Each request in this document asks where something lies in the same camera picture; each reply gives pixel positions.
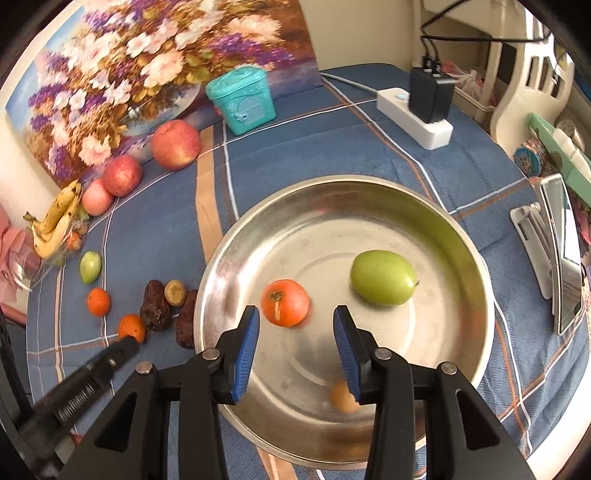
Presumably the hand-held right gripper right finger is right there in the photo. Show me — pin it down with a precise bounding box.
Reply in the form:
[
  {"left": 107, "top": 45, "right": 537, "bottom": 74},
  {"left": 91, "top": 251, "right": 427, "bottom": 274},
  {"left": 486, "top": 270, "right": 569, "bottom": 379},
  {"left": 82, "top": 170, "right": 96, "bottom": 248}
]
[{"left": 332, "top": 305, "right": 536, "bottom": 480}]

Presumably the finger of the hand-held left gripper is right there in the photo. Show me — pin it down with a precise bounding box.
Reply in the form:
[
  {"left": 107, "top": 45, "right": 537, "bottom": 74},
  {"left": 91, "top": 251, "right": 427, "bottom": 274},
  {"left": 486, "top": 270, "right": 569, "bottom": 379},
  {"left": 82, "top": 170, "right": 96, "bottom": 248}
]
[{"left": 14, "top": 336, "right": 140, "bottom": 462}]

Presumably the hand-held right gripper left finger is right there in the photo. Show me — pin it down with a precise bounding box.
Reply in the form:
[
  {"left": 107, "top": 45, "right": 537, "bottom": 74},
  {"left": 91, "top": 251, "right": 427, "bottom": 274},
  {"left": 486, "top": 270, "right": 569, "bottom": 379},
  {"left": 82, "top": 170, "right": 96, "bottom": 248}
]
[{"left": 58, "top": 305, "right": 262, "bottom": 480}]

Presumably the round steel plate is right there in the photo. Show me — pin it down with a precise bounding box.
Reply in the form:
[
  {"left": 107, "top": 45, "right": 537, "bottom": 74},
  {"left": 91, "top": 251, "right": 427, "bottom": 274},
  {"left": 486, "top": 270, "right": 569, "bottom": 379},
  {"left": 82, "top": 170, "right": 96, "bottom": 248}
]
[{"left": 193, "top": 174, "right": 496, "bottom": 470}]

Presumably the brown longan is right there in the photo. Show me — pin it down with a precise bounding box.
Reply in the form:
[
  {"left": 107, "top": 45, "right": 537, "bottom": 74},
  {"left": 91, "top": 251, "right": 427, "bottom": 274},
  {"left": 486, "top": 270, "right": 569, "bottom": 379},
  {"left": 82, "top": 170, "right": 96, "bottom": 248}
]
[
  {"left": 329, "top": 381, "right": 360, "bottom": 415},
  {"left": 165, "top": 280, "right": 188, "bottom": 306}
]

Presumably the orange tangerine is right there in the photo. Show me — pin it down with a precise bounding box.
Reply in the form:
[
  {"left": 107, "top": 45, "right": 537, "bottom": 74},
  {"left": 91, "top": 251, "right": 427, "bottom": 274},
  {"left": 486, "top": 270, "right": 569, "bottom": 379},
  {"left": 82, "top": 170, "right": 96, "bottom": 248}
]
[
  {"left": 117, "top": 314, "right": 147, "bottom": 344},
  {"left": 87, "top": 287, "right": 112, "bottom": 317}
]

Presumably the dried red date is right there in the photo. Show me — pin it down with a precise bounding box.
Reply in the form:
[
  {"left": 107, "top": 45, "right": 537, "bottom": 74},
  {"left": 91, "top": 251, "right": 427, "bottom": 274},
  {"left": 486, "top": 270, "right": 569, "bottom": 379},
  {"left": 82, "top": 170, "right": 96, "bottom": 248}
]
[
  {"left": 140, "top": 280, "right": 172, "bottom": 332},
  {"left": 175, "top": 289, "right": 200, "bottom": 350}
]

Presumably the tangerine with stem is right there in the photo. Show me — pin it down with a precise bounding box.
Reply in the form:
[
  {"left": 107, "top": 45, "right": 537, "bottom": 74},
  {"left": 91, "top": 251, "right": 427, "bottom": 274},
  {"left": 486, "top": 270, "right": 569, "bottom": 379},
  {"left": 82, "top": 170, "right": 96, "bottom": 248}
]
[{"left": 261, "top": 279, "right": 311, "bottom": 328}]

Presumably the green jujube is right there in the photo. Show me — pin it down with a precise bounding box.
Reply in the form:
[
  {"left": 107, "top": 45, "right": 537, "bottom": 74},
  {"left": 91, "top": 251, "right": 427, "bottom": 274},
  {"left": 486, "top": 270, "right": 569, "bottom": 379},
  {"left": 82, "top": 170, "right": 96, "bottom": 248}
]
[
  {"left": 79, "top": 250, "right": 102, "bottom": 284},
  {"left": 350, "top": 250, "right": 420, "bottom": 306}
]

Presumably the clear bag of small fruits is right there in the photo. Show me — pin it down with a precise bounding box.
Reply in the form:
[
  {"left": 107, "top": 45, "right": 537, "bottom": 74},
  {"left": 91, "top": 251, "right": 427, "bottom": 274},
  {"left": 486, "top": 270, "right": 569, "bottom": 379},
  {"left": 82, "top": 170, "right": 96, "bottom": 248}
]
[{"left": 44, "top": 208, "right": 90, "bottom": 269}]

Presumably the pink bouquet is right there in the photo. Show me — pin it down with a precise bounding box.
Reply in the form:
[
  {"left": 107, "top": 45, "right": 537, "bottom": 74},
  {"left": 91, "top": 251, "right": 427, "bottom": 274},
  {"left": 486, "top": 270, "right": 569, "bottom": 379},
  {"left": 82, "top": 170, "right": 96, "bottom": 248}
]
[{"left": 0, "top": 205, "right": 44, "bottom": 301}]

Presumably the bunch of yellow bananas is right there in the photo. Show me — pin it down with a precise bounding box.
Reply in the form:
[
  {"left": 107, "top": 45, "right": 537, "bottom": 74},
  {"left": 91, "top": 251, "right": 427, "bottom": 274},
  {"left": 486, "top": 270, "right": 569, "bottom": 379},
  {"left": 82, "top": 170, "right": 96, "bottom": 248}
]
[{"left": 23, "top": 180, "right": 83, "bottom": 259}]

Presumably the pink apple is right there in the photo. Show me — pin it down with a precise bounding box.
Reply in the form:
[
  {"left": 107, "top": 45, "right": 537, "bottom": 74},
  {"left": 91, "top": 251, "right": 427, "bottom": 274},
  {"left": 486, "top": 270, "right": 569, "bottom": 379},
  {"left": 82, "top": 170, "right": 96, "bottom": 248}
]
[{"left": 82, "top": 179, "right": 114, "bottom": 217}]

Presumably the medium red apple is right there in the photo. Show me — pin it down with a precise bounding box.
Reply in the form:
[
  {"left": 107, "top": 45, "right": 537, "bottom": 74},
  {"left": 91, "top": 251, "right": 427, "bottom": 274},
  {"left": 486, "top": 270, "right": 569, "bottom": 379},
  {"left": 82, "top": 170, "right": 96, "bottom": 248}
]
[{"left": 102, "top": 155, "right": 143, "bottom": 197}]

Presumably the large red apple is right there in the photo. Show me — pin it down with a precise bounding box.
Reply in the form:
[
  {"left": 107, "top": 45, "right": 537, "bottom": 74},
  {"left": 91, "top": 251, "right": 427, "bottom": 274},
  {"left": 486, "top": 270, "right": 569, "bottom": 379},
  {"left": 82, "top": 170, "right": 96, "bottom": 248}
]
[{"left": 151, "top": 119, "right": 202, "bottom": 171}]

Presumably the white phone stand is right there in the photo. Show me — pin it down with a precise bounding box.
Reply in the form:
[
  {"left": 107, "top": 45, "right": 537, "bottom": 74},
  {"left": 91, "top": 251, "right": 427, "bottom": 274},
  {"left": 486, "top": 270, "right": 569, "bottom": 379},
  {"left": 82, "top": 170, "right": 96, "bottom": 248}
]
[{"left": 509, "top": 202, "right": 555, "bottom": 301}]

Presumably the smartphone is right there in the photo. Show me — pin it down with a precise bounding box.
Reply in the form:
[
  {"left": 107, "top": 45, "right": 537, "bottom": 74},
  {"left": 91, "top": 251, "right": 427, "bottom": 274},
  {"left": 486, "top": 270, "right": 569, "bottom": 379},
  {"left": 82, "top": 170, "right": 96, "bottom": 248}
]
[{"left": 538, "top": 174, "right": 583, "bottom": 335}]

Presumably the white power strip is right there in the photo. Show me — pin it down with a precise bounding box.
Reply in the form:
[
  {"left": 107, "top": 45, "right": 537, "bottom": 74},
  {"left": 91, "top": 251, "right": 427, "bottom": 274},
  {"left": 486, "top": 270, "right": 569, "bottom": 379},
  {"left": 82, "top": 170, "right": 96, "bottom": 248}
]
[{"left": 376, "top": 88, "right": 454, "bottom": 151}]

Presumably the teal house-shaped box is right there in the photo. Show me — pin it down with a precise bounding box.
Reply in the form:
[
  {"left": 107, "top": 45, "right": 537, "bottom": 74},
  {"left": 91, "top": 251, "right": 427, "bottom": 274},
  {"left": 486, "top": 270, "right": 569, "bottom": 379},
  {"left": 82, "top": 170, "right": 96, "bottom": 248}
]
[{"left": 205, "top": 66, "right": 276, "bottom": 136}]

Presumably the round patterned tin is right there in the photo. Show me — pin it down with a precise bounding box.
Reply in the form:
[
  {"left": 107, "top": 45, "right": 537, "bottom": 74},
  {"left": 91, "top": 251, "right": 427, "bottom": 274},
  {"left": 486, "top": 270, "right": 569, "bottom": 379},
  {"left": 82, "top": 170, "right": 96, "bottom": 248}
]
[{"left": 513, "top": 137, "right": 548, "bottom": 176}]

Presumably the black charger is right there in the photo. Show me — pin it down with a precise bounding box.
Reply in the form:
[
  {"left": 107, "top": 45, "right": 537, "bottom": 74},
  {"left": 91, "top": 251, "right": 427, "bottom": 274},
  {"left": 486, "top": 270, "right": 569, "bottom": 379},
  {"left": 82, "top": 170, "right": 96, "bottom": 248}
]
[
  {"left": 410, "top": 68, "right": 437, "bottom": 121},
  {"left": 429, "top": 74, "right": 456, "bottom": 124}
]

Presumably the long green box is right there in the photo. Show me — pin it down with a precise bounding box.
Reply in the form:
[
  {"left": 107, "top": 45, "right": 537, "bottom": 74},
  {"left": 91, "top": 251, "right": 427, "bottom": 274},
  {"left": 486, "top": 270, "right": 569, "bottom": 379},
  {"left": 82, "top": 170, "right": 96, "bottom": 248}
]
[{"left": 529, "top": 113, "right": 591, "bottom": 204}]

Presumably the pink plastic bag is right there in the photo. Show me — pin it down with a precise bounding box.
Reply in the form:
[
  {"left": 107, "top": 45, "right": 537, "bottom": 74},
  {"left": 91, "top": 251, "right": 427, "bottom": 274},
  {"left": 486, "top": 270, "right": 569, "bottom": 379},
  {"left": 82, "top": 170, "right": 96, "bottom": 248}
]
[{"left": 443, "top": 62, "right": 497, "bottom": 112}]

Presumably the white tube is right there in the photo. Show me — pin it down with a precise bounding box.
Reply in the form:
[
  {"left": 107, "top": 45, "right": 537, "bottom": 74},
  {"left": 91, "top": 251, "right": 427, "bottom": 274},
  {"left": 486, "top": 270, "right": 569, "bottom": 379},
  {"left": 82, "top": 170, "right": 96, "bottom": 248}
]
[{"left": 554, "top": 127, "right": 591, "bottom": 171}]

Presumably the white chair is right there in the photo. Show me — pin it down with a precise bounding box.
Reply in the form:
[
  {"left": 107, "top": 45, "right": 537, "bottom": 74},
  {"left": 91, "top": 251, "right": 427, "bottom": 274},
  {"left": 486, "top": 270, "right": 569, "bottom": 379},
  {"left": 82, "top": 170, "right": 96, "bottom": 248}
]
[{"left": 489, "top": 37, "right": 575, "bottom": 158}]

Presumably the flower painting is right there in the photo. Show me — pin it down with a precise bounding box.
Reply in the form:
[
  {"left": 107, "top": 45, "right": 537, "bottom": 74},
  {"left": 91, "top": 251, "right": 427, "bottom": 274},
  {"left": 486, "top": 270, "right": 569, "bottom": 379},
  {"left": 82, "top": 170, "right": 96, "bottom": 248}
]
[{"left": 4, "top": 0, "right": 321, "bottom": 188}]

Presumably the white power strip cable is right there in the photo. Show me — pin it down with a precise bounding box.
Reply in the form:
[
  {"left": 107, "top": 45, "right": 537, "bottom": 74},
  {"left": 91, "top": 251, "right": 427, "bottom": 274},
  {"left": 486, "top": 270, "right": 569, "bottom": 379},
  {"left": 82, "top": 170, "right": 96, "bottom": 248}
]
[{"left": 322, "top": 71, "right": 382, "bottom": 99}]

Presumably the black charger cable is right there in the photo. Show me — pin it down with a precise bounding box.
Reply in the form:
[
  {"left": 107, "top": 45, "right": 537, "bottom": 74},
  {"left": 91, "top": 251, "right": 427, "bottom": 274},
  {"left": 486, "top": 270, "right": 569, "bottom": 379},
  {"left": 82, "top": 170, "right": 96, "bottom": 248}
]
[
  {"left": 422, "top": 18, "right": 555, "bottom": 65},
  {"left": 419, "top": 0, "right": 467, "bottom": 63}
]

